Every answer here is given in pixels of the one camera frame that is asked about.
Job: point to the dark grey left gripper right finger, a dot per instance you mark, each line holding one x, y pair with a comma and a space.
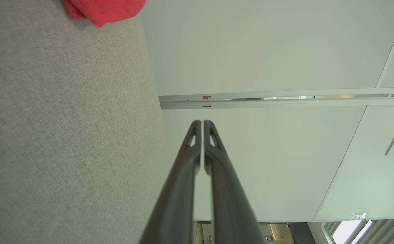
229, 203

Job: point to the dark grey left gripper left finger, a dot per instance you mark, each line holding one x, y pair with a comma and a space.
178, 189

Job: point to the red shirt with white trim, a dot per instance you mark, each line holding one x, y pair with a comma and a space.
105, 10

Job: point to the small silver logo sticker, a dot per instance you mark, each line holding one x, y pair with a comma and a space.
357, 216

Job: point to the grey fabric sofa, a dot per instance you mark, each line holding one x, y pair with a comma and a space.
65, 118

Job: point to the grey slatted window blind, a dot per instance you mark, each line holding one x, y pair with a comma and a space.
386, 234

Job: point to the aluminium wall rail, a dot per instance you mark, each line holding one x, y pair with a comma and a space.
285, 102

